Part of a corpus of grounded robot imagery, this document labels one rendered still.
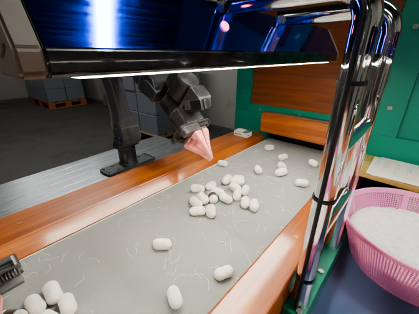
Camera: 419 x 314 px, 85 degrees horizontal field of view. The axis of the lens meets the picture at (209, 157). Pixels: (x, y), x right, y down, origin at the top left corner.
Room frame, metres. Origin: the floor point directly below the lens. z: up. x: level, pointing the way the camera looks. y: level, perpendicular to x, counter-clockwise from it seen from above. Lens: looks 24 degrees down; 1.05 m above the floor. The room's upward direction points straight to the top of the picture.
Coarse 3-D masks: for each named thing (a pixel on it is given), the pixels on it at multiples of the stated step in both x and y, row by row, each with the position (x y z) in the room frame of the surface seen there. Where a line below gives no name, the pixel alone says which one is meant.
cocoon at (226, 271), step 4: (220, 268) 0.25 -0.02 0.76; (224, 268) 0.25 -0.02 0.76; (228, 268) 0.25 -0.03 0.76; (232, 268) 0.25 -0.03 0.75; (216, 272) 0.25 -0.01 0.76; (220, 272) 0.24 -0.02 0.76; (224, 272) 0.25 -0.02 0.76; (228, 272) 0.25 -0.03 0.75; (232, 272) 0.25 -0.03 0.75; (216, 276) 0.24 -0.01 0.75; (220, 276) 0.24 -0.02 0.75; (224, 276) 0.24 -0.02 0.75; (228, 276) 0.24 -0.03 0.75; (220, 280) 0.24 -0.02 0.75
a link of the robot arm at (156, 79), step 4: (132, 76) 0.68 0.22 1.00; (136, 76) 0.66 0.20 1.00; (140, 76) 0.65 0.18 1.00; (144, 76) 0.64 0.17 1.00; (148, 76) 0.63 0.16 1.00; (152, 76) 0.64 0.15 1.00; (156, 76) 0.64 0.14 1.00; (160, 76) 0.65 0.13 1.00; (164, 76) 0.66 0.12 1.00; (136, 80) 0.66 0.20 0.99; (140, 80) 0.65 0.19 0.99; (148, 80) 0.63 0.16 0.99; (152, 80) 0.62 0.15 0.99; (156, 80) 0.63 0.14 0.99; (160, 80) 0.64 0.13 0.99; (164, 80) 0.65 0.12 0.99; (140, 84) 0.65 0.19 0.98; (152, 84) 0.62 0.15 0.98; (156, 84) 0.62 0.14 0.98; (160, 84) 0.63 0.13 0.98; (140, 88) 0.65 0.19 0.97; (156, 88) 0.62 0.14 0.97
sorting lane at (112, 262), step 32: (224, 160) 0.68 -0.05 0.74; (256, 160) 0.68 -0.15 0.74; (288, 160) 0.68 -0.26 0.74; (320, 160) 0.68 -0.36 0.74; (160, 192) 0.49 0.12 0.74; (192, 192) 0.49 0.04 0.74; (224, 192) 0.49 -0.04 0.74; (256, 192) 0.49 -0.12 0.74; (288, 192) 0.49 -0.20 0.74; (96, 224) 0.37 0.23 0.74; (128, 224) 0.37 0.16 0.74; (160, 224) 0.37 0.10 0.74; (192, 224) 0.37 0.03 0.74; (224, 224) 0.37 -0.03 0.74; (256, 224) 0.37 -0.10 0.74; (32, 256) 0.29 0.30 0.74; (64, 256) 0.29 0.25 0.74; (96, 256) 0.29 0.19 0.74; (128, 256) 0.29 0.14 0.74; (160, 256) 0.29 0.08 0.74; (192, 256) 0.29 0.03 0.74; (224, 256) 0.29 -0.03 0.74; (256, 256) 0.29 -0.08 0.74; (32, 288) 0.23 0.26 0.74; (64, 288) 0.23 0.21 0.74; (96, 288) 0.23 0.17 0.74; (128, 288) 0.23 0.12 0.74; (160, 288) 0.23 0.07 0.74; (192, 288) 0.23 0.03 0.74; (224, 288) 0.23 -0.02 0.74
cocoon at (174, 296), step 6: (168, 288) 0.22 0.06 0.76; (174, 288) 0.22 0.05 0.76; (168, 294) 0.21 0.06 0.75; (174, 294) 0.21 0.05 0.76; (180, 294) 0.21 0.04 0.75; (168, 300) 0.21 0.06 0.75; (174, 300) 0.20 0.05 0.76; (180, 300) 0.20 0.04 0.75; (174, 306) 0.20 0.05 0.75; (180, 306) 0.20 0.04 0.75
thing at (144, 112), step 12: (192, 72) 3.21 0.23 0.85; (132, 84) 2.94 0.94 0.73; (132, 96) 2.98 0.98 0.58; (144, 96) 2.82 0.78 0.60; (132, 108) 3.00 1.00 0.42; (144, 108) 2.84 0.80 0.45; (156, 108) 2.71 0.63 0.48; (144, 120) 2.86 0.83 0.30; (156, 120) 2.71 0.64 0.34; (168, 120) 2.85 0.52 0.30; (144, 132) 2.86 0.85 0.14; (156, 132) 2.72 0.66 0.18; (168, 132) 2.84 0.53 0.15
